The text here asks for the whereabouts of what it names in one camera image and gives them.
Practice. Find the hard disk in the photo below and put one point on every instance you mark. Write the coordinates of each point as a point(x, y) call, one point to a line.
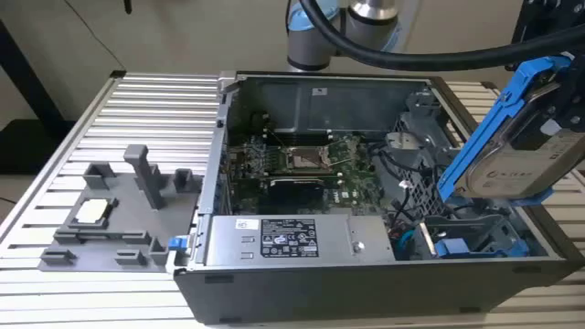
point(503, 164)

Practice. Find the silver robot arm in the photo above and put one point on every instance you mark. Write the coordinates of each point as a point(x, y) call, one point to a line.
point(315, 37)

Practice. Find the empty blue disk carrier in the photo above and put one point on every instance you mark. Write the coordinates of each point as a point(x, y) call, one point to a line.
point(453, 248)

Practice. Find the metal drive cage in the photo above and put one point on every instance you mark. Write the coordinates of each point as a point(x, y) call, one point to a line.
point(411, 164)

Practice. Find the green motherboard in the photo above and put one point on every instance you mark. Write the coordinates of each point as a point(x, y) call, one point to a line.
point(362, 192)

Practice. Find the CPU socket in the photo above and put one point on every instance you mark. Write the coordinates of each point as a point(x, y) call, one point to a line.
point(298, 161)

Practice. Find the black graphics card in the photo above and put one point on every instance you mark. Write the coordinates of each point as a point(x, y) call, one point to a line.
point(298, 192)

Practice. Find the silver power supply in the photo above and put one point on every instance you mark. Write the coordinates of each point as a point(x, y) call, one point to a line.
point(330, 236)

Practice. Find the open black PC case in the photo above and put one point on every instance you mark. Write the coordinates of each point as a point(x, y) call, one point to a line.
point(321, 291)

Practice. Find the blue case latch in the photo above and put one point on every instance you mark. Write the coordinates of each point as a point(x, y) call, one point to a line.
point(178, 243)

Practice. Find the grey parts rack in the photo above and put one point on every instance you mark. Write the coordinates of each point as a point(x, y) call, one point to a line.
point(123, 219)

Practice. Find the silver CPU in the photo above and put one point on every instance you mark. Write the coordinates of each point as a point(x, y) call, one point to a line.
point(94, 209)

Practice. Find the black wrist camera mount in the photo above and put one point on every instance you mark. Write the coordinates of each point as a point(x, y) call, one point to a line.
point(535, 20)

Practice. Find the black desk frame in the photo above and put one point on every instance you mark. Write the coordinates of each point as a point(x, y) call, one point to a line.
point(37, 147)

